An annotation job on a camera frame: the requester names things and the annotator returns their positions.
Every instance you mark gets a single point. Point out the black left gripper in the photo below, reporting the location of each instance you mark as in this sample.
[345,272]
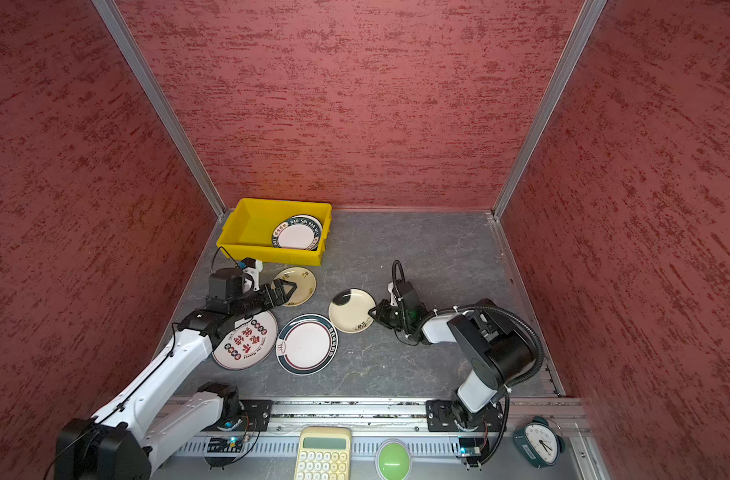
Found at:
[268,293]

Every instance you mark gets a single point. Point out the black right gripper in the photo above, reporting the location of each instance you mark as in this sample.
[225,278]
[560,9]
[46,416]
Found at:
[380,315]

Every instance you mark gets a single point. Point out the small cream plate with calligraphy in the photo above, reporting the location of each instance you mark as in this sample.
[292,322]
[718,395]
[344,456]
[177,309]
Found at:
[305,282]

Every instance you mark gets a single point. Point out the cream plate with black blotch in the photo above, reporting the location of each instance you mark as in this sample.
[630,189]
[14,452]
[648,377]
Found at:
[349,311]

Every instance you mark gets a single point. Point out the white plate green red rim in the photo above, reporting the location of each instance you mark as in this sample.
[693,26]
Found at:
[306,345]

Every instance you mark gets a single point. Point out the green banded HAO SHI plate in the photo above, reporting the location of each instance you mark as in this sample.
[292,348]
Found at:
[300,232]

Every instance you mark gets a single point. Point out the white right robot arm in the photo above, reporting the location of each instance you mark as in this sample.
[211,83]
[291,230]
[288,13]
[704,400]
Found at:
[502,349]

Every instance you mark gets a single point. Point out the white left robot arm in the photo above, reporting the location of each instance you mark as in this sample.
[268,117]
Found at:
[122,440]

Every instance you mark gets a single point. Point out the yellow plastic bin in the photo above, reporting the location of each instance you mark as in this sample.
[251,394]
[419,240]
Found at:
[248,230]

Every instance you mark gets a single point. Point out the white plate red characters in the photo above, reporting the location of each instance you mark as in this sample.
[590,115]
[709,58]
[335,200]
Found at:
[248,344]

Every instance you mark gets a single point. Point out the green round push button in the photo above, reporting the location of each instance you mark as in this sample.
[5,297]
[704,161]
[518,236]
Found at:
[393,460]

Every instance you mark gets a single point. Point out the yellow calculator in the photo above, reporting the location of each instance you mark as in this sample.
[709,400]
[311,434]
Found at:
[324,453]

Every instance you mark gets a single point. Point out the right green circuit board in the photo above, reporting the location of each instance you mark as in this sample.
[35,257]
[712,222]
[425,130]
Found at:
[471,447]

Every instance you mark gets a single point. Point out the green circuit board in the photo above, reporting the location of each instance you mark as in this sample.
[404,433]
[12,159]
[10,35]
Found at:
[226,446]
[471,447]

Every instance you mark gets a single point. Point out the left green circuit board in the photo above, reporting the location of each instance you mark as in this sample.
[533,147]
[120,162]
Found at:
[226,446]

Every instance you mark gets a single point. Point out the dark green alarm clock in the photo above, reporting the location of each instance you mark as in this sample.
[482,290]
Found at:
[539,444]

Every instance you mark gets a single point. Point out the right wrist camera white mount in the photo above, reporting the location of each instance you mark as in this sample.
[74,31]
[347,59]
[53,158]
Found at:
[393,294]

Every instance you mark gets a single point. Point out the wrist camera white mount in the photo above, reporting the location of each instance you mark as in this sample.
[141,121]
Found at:
[251,269]
[393,294]

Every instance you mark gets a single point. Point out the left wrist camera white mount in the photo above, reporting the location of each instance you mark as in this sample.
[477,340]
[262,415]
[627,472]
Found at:
[251,269]

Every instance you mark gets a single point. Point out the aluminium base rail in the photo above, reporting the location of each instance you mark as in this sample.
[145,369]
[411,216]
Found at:
[371,421]

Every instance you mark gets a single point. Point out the silver left corner wall strip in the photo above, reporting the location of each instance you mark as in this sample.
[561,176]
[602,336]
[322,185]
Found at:
[120,32]

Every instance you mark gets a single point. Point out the silver corner wall strip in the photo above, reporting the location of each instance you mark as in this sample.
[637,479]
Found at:
[582,30]
[120,32]

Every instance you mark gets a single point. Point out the silver right corner wall strip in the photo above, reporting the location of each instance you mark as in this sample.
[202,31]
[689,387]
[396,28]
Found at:
[582,30]

